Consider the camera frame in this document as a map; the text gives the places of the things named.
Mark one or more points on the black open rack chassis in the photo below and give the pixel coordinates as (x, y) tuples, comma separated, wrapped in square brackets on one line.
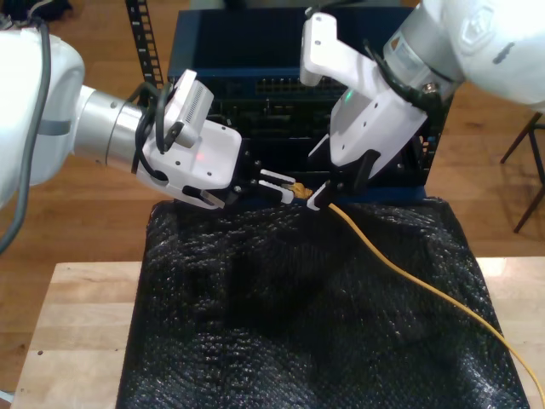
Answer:
[(281, 149)]

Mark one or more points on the black rack server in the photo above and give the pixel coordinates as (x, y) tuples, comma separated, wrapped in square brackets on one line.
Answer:
[(277, 123)]

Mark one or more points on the black perforated metal rack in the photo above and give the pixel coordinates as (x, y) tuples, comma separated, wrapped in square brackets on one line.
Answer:
[(147, 51)]

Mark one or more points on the black bubble wrap mat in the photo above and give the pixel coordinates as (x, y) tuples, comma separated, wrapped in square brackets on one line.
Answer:
[(319, 341)]

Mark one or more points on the brown wooden chair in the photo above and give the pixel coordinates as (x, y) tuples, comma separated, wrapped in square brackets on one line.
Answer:
[(517, 142)]

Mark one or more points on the dark sneaker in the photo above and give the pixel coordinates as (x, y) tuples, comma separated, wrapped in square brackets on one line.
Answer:
[(55, 5)]

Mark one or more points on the blue network switch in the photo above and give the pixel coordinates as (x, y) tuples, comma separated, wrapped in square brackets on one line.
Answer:
[(247, 42)]

